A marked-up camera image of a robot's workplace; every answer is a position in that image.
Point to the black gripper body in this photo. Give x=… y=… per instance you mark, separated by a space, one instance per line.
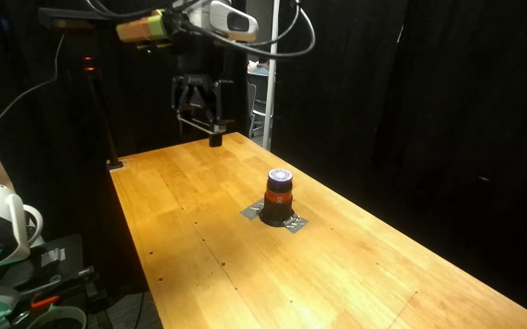
x=194 y=57

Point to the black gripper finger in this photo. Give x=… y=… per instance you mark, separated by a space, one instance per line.
x=216 y=135
x=188 y=101

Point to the red tape band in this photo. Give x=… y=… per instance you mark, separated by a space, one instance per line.
x=278 y=197

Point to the dark brown plastic cup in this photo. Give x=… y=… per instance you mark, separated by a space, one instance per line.
x=276 y=210

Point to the grey cluttered equipment rack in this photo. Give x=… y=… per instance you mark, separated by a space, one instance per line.
x=256 y=97

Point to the white vertical pole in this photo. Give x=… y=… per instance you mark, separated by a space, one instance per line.
x=271 y=79

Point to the black stand pole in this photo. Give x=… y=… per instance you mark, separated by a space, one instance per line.
x=99 y=110

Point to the grey square coaster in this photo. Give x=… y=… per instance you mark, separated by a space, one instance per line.
x=296 y=223

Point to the black equipment case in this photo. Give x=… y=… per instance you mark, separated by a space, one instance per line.
x=62 y=274

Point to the tan wrist camera box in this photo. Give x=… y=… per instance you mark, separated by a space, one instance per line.
x=143 y=27

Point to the grey duct tape piece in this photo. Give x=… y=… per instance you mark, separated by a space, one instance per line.
x=251 y=210

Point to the black camera on stand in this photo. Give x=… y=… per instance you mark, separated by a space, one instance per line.
x=71 y=18

